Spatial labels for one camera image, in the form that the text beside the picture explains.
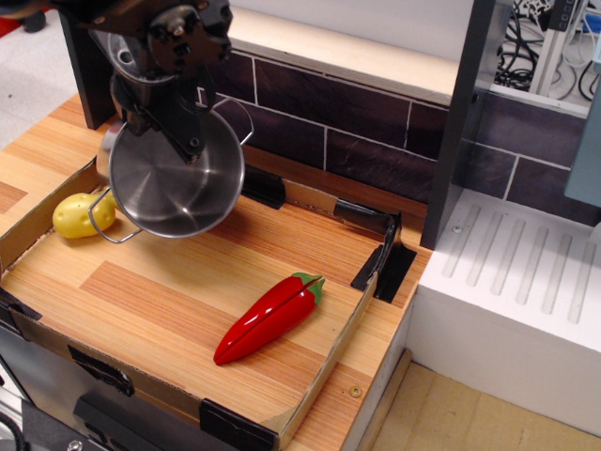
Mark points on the cardboard fence with black tape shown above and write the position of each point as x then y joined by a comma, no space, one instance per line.
117,340

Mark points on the yellow toy potato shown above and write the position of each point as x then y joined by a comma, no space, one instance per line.
71,219

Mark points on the dark grey shelf frame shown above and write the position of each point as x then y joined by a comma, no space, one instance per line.
376,119

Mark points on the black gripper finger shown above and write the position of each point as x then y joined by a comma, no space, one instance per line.
137,122
168,126

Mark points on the red toy chili pepper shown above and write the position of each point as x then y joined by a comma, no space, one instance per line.
279,310

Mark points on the brass screw in table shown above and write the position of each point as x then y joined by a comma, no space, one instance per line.
355,391

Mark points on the stainless steel pot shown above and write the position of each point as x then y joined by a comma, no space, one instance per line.
158,192

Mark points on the black caster wheel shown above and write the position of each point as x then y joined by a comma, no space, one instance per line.
33,23

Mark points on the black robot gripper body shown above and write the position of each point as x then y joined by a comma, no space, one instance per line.
165,75

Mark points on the white ribbed drainboard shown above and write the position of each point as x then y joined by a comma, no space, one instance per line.
509,304

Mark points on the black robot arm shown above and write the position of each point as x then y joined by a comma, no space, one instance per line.
87,25

